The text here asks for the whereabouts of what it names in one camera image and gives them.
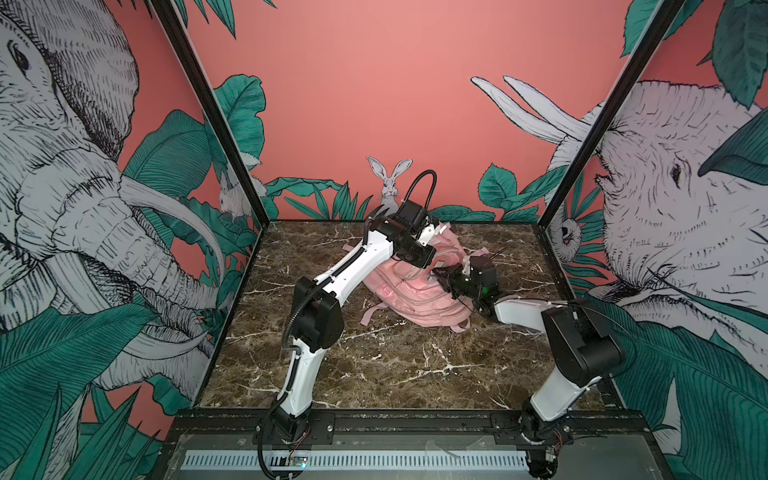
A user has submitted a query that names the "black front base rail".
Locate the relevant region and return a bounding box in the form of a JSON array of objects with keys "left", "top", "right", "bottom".
[{"left": 166, "top": 408, "right": 651, "bottom": 449}]

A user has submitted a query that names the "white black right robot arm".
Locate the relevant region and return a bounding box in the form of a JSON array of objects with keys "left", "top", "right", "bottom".
[{"left": 434, "top": 266, "right": 625, "bottom": 424}]

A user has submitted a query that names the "black right corner frame post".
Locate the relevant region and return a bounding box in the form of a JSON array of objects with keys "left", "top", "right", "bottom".
[{"left": 537, "top": 0, "right": 685, "bottom": 229}]

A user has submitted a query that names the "pink student backpack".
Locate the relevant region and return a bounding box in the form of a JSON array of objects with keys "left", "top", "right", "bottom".
[{"left": 361, "top": 223, "right": 471, "bottom": 333}]

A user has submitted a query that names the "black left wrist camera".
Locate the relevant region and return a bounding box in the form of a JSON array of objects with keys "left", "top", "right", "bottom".
[{"left": 394, "top": 200, "right": 440, "bottom": 246}]

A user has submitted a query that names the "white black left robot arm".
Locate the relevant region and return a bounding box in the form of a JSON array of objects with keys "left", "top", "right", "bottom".
[{"left": 278, "top": 217, "right": 440, "bottom": 419}]

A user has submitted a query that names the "black corner frame post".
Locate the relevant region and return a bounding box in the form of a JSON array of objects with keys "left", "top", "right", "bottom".
[
  {"left": 537, "top": 0, "right": 685, "bottom": 229},
  {"left": 150, "top": 0, "right": 270, "bottom": 228}
]

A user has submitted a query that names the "black left corner frame post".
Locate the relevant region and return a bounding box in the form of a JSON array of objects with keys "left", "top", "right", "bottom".
[{"left": 150, "top": 0, "right": 270, "bottom": 228}]

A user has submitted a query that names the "white perforated vent strip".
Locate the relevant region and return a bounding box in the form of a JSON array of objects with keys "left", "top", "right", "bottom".
[{"left": 181, "top": 450, "right": 528, "bottom": 472}]

